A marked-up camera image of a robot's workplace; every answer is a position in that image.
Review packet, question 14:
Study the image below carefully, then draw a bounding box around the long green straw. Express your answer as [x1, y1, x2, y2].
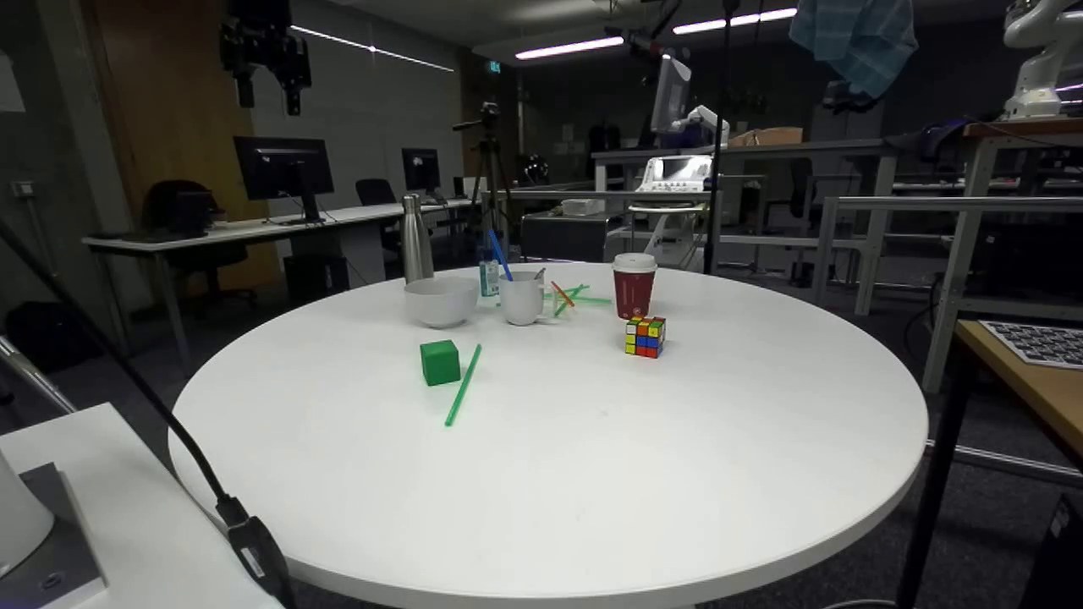
[439, 342, 488, 428]

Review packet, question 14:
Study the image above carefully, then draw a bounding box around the white mug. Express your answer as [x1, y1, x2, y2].
[498, 268, 552, 327]

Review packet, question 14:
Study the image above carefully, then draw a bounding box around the green cube block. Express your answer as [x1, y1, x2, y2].
[415, 338, 464, 390]

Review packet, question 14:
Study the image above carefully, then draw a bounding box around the white bowl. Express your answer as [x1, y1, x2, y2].
[403, 272, 479, 331]

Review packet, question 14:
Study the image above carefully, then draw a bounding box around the grey metal frame table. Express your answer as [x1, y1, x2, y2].
[588, 139, 902, 321]

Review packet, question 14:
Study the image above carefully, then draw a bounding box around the checkerboard calibration sheet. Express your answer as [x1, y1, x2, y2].
[979, 318, 1083, 377]

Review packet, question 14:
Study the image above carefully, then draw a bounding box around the black camera tripod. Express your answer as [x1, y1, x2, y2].
[452, 97, 518, 274]

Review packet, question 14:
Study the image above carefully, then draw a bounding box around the stainless steel bottle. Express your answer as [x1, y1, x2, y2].
[398, 191, 439, 286]

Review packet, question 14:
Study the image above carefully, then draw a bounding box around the grey mounting plate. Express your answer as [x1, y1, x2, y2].
[0, 460, 112, 609]

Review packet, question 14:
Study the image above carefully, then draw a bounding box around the black office chair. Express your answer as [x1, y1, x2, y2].
[138, 175, 250, 300]
[353, 175, 403, 209]

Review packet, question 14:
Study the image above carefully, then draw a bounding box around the blue checked cloth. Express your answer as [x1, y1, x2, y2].
[784, 0, 921, 106]

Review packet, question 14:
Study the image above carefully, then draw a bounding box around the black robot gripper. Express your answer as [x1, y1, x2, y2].
[215, 0, 313, 117]

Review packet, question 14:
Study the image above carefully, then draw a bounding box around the white rail frame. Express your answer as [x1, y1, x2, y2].
[808, 191, 1083, 331]

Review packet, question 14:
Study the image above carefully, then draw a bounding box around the white office desk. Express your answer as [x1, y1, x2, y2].
[81, 197, 479, 365]

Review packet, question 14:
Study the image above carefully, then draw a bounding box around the black backpack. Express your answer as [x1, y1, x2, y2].
[3, 298, 102, 373]

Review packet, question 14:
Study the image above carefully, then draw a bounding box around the wooden side table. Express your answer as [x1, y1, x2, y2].
[894, 318, 1083, 609]

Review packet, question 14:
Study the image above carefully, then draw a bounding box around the rubik's cube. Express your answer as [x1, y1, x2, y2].
[622, 312, 670, 363]

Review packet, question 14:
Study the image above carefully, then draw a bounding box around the black computer monitor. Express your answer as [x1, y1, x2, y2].
[398, 144, 443, 197]
[230, 131, 338, 225]

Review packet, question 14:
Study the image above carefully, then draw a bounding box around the white robot platform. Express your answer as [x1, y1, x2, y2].
[0, 398, 284, 609]

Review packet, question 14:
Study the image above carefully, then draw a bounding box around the red cup with white lid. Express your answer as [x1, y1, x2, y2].
[609, 250, 658, 321]

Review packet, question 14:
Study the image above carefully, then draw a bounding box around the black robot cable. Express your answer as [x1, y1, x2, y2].
[0, 215, 302, 609]

